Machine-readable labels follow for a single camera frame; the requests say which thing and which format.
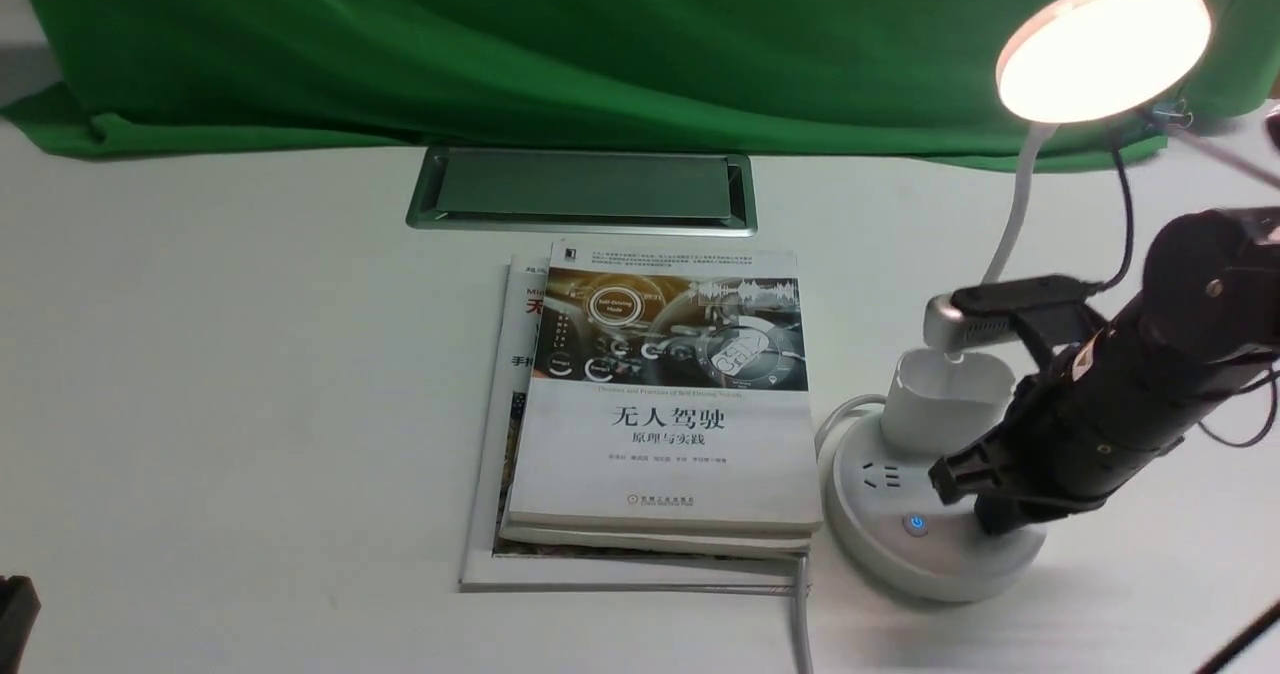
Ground dark brown corner object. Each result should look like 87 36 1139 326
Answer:
0 577 41 674

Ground large bottom white book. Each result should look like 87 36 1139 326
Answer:
460 255 797 597

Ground grey desk cable hatch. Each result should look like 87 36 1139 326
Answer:
404 145 759 238

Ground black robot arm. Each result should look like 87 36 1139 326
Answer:
928 206 1279 536

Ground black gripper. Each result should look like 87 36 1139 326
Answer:
928 292 1268 537

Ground middle white book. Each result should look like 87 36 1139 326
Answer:
498 263 813 558

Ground black camera cable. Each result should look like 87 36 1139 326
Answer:
1085 124 1280 449

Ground green backdrop cloth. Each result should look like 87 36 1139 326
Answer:
3 0 1277 171

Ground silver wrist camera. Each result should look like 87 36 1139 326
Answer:
922 275 1106 363

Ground white desk lamp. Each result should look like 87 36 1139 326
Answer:
824 0 1212 604

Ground white lamp power cable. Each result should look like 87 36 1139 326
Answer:
792 394 887 674

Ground blue binder clip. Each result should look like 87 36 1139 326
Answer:
1146 98 1196 137

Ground white self-driving book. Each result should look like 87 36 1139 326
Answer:
506 242 824 536

